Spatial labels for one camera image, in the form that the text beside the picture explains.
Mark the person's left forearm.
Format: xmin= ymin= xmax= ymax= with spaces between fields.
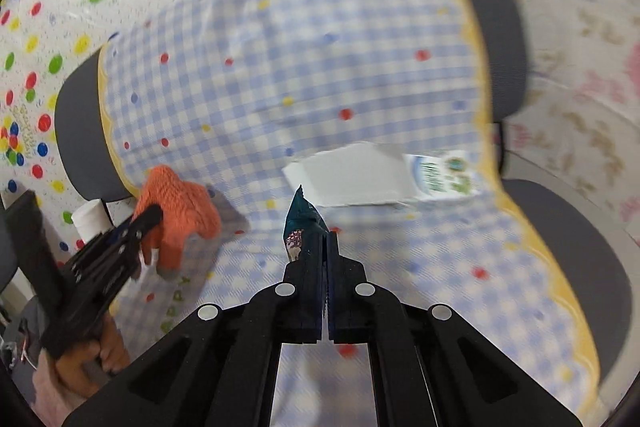
xmin=31 ymin=352 xmax=88 ymax=425

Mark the floral print plastic sheet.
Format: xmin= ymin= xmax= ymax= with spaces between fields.
xmin=390 ymin=0 xmax=640 ymax=258

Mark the white cylinder container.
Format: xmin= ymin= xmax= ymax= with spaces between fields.
xmin=71 ymin=199 xmax=110 ymax=242

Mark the grey office chair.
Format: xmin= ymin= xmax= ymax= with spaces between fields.
xmin=54 ymin=0 xmax=632 ymax=385

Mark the orange knitted toy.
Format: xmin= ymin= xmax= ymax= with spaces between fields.
xmin=132 ymin=165 xmax=223 ymax=281

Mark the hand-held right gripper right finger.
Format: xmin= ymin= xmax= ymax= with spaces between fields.
xmin=326 ymin=229 xmax=583 ymax=427

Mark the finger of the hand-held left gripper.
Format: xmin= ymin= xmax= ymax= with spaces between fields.
xmin=119 ymin=204 xmax=165 ymax=242

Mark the flattened white carton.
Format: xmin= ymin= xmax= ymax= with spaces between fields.
xmin=281 ymin=142 xmax=488 ymax=208

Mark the blue checkered dotted cloth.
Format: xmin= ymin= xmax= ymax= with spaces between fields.
xmin=97 ymin=0 xmax=602 ymax=427

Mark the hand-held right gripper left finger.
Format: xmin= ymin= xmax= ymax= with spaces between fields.
xmin=62 ymin=231 xmax=329 ymax=427

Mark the dark teal wrapper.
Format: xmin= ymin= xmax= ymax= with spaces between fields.
xmin=284 ymin=184 xmax=329 ymax=264

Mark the person's left hand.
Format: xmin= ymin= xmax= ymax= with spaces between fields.
xmin=47 ymin=311 xmax=132 ymax=400

